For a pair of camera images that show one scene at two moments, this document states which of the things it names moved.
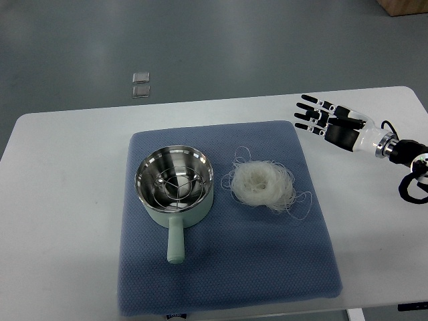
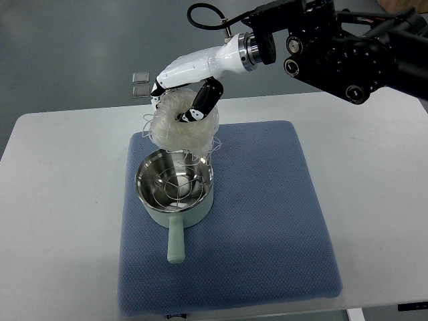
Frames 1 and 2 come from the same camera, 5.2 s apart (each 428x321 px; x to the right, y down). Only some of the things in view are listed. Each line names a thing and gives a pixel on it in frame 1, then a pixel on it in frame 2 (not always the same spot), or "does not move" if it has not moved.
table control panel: (412, 306) does not move
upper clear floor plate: (141, 77) does not move
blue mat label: (169, 316) does not move
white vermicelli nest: (265, 183) -> (194, 136)
